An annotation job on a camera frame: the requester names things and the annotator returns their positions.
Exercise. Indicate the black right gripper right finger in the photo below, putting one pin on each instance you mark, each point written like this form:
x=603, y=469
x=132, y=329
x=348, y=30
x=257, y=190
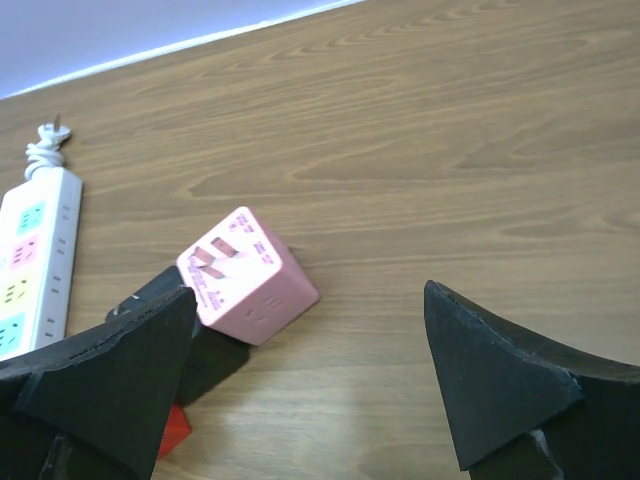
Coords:
x=522, y=406

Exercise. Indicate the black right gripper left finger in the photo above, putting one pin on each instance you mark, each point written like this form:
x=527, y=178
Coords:
x=95, y=405

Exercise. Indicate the black cube plug adapter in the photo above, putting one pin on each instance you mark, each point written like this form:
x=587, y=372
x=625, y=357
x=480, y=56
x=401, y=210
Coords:
x=213, y=356

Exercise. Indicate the pink cube plug adapter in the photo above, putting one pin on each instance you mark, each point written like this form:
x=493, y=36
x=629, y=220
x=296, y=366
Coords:
x=247, y=283

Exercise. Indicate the white multicolour power strip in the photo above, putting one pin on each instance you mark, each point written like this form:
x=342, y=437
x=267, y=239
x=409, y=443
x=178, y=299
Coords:
x=39, y=225

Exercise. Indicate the red cube plug adapter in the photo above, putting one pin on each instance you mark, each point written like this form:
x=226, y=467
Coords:
x=177, y=429

